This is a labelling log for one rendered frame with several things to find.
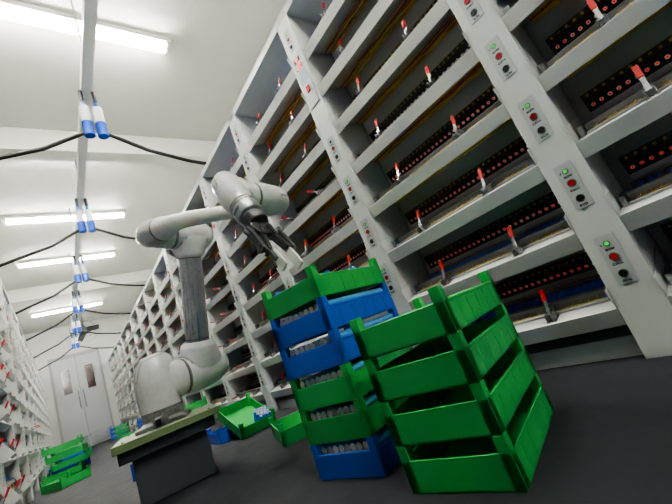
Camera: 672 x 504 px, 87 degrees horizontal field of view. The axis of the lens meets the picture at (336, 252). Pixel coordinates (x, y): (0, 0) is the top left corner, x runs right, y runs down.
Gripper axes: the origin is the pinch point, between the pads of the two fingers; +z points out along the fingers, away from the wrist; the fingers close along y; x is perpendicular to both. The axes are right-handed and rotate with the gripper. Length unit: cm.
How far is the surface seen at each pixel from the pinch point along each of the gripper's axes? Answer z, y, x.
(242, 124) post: -130, -68, -10
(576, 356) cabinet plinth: 69, -44, 22
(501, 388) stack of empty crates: 58, 9, 23
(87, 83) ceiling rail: -217, -14, -42
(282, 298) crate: 11.9, 9.7, -2.0
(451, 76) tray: -9, -39, 64
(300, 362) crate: 26.2, 9.6, -10.1
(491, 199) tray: 24, -40, 42
